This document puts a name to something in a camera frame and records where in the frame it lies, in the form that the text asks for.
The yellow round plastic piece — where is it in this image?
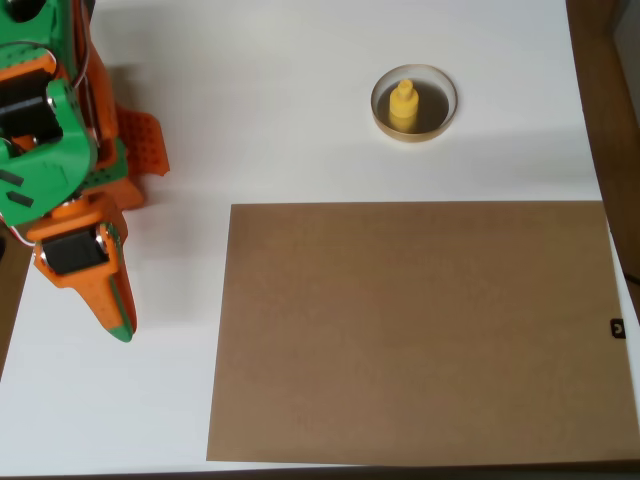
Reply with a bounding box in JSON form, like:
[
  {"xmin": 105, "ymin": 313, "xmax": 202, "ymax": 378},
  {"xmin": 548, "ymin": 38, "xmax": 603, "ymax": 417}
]
[{"xmin": 388, "ymin": 78, "xmax": 419, "ymax": 135}]

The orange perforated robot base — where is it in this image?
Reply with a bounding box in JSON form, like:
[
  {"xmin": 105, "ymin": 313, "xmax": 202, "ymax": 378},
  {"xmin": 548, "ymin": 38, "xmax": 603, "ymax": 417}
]
[{"xmin": 107, "ymin": 104, "xmax": 172, "ymax": 214}]

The white table sheet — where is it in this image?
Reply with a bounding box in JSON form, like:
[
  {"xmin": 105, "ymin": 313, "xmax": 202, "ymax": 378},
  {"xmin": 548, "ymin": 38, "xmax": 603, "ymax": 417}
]
[{"xmin": 0, "ymin": 0, "xmax": 640, "ymax": 476}]

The brown rectangular board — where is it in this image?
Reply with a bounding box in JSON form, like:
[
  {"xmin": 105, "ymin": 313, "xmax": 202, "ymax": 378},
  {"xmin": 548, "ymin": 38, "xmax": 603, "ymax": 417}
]
[{"xmin": 205, "ymin": 200, "xmax": 640, "ymax": 464}]

